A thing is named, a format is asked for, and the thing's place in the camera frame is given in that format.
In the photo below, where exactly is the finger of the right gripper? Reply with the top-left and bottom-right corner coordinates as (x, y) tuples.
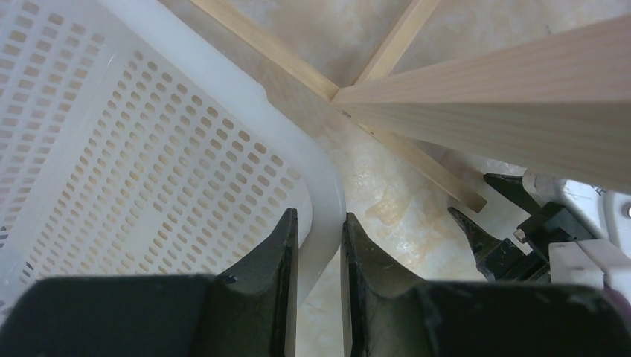
(483, 173), (541, 215)
(447, 207), (507, 268)

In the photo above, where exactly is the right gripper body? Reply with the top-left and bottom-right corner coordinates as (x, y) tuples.
(478, 203), (594, 283)

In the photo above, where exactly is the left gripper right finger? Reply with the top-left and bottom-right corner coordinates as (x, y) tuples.
(342, 213), (630, 356)

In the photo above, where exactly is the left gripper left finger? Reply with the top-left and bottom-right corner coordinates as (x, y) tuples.
(1, 208), (298, 356)

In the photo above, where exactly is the white plastic basket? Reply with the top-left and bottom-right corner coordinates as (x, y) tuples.
(1, 1), (346, 318)

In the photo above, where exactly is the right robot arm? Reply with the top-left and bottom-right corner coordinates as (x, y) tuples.
(448, 170), (630, 289)

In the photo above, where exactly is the wooden drying rack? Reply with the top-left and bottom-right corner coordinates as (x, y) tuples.
(196, 1), (630, 211)

